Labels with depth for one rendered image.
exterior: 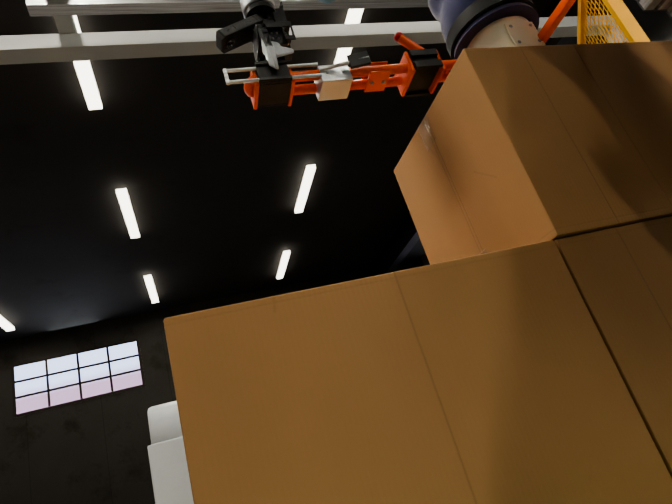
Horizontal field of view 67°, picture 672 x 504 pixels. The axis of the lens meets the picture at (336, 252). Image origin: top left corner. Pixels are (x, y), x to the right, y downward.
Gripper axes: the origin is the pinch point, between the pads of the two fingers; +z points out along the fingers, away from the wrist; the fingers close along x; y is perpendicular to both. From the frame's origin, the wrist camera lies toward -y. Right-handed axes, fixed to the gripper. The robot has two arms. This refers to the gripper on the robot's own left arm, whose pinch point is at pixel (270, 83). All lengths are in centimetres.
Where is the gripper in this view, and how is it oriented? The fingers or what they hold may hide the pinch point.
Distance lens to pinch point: 114.0
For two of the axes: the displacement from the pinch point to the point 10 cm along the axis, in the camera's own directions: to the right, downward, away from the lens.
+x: -2.0, 4.2, 8.9
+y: 9.4, -1.7, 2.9
